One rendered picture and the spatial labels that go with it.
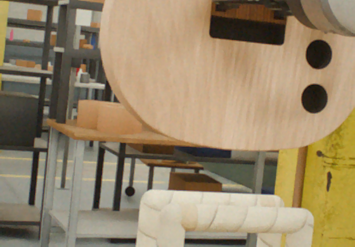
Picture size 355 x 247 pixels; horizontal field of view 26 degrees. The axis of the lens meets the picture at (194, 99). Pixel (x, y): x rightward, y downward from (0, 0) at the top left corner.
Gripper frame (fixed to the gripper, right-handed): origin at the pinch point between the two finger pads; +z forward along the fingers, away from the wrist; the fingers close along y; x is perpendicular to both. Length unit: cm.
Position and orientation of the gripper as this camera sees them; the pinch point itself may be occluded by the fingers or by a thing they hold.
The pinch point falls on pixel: (252, 0)
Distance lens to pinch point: 95.0
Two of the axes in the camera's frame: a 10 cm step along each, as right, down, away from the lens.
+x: 1.0, -9.9, -0.4
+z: -3.3, -0.7, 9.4
